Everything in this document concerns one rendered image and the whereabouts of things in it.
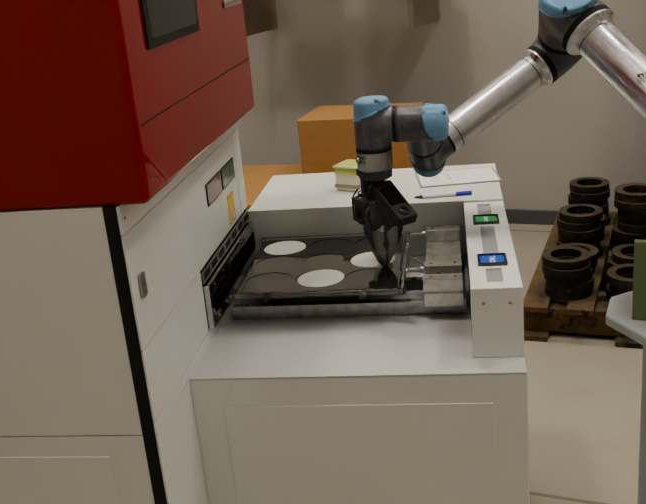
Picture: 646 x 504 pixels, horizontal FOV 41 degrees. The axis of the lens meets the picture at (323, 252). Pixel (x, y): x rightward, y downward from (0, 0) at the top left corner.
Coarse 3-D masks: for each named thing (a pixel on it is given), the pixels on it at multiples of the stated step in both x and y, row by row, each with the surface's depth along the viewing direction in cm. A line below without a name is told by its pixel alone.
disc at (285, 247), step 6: (270, 246) 210; (276, 246) 210; (282, 246) 210; (288, 246) 209; (294, 246) 209; (300, 246) 208; (270, 252) 206; (276, 252) 206; (282, 252) 205; (288, 252) 205; (294, 252) 205
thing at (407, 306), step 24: (240, 312) 189; (264, 312) 189; (288, 312) 188; (312, 312) 187; (336, 312) 186; (360, 312) 186; (384, 312) 185; (408, 312) 184; (432, 312) 184; (456, 312) 183
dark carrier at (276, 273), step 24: (288, 240) 213; (312, 240) 212; (336, 240) 210; (360, 240) 209; (264, 264) 199; (288, 264) 197; (312, 264) 196; (336, 264) 195; (240, 288) 185; (264, 288) 184; (288, 288) 183; (312, 288) 182; (336, 288) 181; (360, 288) 179
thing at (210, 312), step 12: (252, 228) 217; (240, 240) 204; (252, 240) 219; (228, 252) 196; (252, 252) 216; (228, 264) 193; (240, 264) 208; (216, 276) 183; (240, 276) 203; (204, 288) 177; (228, 288) 194; (204, 300) 178; (228, 300) 191; (216, 312) 181; (216, 324) 181
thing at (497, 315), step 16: (464, 208) 205; (480, 208) 205; (496, 208) 203; (496, 224) 192; (480, 240) 183; (496, 240) 182; (512, 256) 172; (480, 272) 165; (496, 272) 166; (512, 272) 164; (480, 288) 158; (496, 288) 158; (512, 288) 157; (480, 304) 159; (496, 304) 159; (512, 304) 158; (480, 320) 160; (496, 320) 160; (512, 320) 159; (480, 336) 161; (496, 336) 161; (512, 336) 160; (480, 352) 162; (496, 352) 162; (512, 352) 162
